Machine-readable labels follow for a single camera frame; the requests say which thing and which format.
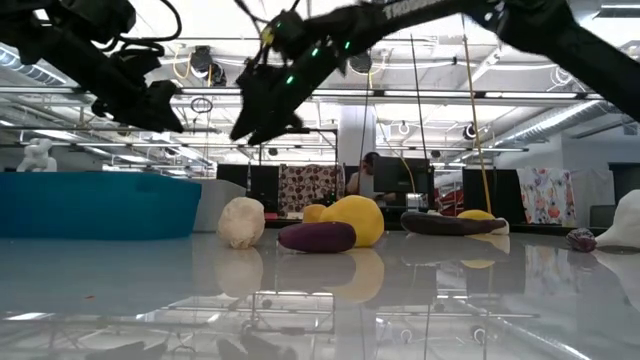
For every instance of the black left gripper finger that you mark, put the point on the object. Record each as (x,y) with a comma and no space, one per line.
(125,116)
(165,107)

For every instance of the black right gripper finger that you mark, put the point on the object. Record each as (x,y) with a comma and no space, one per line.
(275,131)
(247,125)

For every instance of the small yellow produce toy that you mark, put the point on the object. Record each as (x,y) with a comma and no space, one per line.
(312,214)

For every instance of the cream garlic bulb toy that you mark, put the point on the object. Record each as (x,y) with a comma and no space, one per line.
(241,222)

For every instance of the short purple eggplant toy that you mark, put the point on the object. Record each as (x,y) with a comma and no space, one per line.
(317,237)

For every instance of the large yellow produce toy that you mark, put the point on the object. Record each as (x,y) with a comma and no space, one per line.
(357,217)

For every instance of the long dark purple eggplant toy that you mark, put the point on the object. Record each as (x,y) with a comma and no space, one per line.
(445,224)

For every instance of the small white produce toy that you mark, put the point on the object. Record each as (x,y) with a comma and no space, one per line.
(501,227)

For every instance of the large white produce toy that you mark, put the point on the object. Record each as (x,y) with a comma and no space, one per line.
(625,225)

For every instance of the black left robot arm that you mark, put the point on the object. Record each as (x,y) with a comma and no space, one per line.
(50,45)

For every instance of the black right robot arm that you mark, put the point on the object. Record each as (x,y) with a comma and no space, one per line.
(550,35)

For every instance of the small shiny purple produce toy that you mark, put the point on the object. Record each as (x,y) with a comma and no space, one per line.
(581,240)

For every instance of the black partition panel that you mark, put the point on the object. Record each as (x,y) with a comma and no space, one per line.
(235,180)
(500,190)

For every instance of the brown patterned cloth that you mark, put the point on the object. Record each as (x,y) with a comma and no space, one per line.
(305,185)

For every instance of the pale grey plastic basket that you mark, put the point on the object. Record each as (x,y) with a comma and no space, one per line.
(210,200)

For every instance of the teal plastic basket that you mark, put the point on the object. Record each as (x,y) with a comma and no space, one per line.
(100,205)

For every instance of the white statue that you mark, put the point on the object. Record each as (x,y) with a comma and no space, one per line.
(36,156)

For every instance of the person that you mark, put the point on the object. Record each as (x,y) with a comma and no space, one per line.
(365,182)

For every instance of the black monitor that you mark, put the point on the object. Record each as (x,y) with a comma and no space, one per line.
(400,175)

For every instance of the colourful floral cloth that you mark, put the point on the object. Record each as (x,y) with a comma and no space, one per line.
(547,197)

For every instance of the plain white cloth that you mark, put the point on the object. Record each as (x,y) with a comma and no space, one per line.
(592,190)

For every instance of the black metal cart frame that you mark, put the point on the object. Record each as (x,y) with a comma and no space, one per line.
(320,131)

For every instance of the long ceiling light rail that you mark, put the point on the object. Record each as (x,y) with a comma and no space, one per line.
(440,93)

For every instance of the silver air duct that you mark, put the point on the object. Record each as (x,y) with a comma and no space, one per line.
(550,120)

